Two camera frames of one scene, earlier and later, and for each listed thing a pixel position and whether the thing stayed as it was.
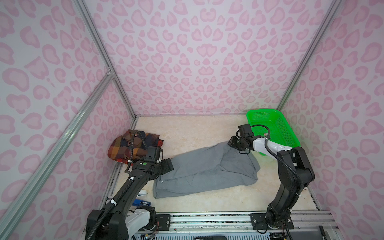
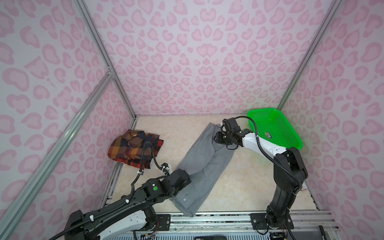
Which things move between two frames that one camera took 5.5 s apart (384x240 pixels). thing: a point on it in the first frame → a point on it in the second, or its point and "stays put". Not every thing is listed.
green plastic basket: x=280 y=132 stays put
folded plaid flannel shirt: x=120 y=148 stays put
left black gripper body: x=163 y=166 → x=189 y=181
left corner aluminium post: x=102 y=46 stays put
